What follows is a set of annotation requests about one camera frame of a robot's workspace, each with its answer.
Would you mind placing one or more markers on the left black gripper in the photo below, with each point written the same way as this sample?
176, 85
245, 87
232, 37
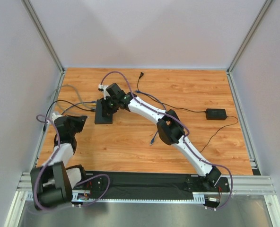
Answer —
76, 121

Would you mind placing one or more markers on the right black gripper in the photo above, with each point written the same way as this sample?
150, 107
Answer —
103, 112

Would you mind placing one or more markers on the black network switch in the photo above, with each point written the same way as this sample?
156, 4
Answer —
99, 118

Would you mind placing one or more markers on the black power adapter brick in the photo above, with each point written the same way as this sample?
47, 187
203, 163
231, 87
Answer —
215, 114

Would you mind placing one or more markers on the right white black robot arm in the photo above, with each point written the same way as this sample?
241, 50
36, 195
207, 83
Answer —
170, 129

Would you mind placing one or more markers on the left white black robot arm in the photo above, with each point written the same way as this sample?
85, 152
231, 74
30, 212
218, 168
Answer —
52, 182

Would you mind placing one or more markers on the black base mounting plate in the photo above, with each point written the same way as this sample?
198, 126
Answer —
150, 185

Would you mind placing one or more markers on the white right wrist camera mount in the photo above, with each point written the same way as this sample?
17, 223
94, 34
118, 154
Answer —
103, 88

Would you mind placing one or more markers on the slotted cable duct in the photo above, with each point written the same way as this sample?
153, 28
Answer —
195, 199

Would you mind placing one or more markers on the left aluminium frame post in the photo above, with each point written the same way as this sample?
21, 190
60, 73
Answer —
37, 23

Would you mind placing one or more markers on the aluminium frame post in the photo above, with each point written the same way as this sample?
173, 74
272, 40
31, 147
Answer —
37, 23
251, 32

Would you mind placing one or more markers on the right aluminium frame post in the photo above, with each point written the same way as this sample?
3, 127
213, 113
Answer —
251, 32

